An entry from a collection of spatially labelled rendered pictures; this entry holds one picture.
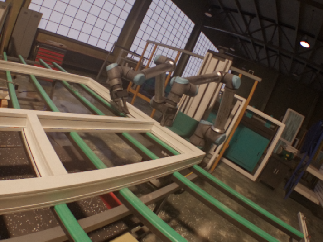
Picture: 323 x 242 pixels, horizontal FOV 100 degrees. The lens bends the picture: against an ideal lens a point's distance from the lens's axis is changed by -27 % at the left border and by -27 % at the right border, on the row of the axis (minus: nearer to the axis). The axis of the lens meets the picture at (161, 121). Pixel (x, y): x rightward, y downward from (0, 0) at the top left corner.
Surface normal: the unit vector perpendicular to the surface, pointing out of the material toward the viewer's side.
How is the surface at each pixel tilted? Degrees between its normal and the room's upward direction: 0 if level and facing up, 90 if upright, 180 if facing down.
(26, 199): 90
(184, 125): 90
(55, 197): 90
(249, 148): 90
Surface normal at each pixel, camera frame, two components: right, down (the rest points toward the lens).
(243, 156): -0.57, -0.04
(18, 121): 0.71, 0.45
